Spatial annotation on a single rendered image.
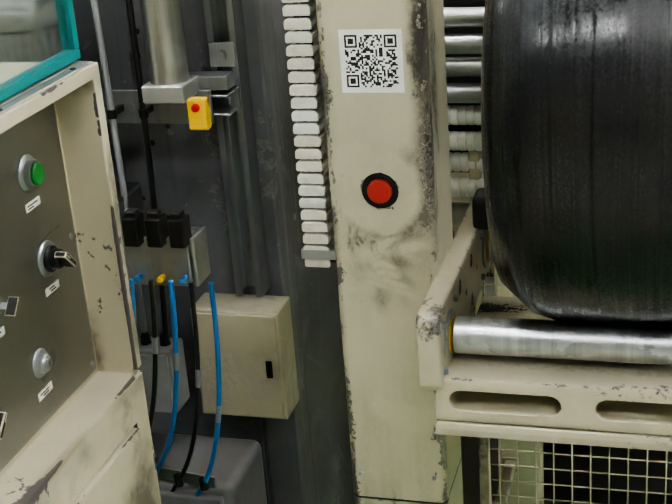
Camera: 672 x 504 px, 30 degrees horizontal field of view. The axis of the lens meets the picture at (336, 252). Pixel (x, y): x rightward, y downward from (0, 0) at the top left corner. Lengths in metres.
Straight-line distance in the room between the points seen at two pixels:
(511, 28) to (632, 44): 0.12
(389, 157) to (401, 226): 0.09
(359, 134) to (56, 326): 0.42
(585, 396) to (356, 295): 0.32
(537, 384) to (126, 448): 0.48
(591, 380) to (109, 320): 0.56
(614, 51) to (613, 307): 0.30
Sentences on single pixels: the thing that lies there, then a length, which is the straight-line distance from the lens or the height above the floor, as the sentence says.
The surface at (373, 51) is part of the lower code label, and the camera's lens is 1.47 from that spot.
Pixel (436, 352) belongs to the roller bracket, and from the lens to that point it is 1.46.
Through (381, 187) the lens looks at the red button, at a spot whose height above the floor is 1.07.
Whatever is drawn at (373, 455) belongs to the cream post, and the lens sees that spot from 1.69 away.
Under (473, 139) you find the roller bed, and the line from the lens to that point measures 1.90.
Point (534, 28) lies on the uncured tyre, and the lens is 1.26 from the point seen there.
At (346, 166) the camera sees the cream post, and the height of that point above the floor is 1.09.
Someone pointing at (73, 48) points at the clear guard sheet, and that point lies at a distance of 1.38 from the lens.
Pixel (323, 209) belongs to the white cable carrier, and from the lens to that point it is 1.56.
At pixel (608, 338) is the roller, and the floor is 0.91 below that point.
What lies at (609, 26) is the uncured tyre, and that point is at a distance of 1.25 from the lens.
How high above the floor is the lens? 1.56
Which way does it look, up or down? 22 degrees down
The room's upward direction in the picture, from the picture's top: 4 degrees counter-clockwise
